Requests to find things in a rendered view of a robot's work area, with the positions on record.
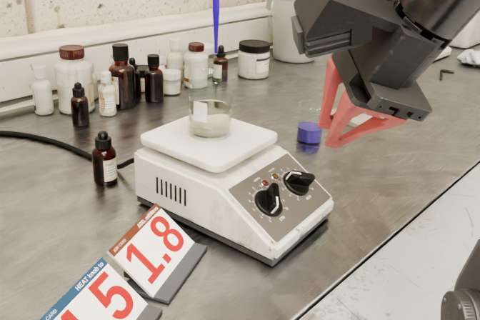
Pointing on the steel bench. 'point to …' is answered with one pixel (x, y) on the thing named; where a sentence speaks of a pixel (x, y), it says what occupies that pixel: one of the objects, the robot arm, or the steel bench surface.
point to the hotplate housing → (217, 201)
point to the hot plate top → (194, 151)
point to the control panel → (280, 222)
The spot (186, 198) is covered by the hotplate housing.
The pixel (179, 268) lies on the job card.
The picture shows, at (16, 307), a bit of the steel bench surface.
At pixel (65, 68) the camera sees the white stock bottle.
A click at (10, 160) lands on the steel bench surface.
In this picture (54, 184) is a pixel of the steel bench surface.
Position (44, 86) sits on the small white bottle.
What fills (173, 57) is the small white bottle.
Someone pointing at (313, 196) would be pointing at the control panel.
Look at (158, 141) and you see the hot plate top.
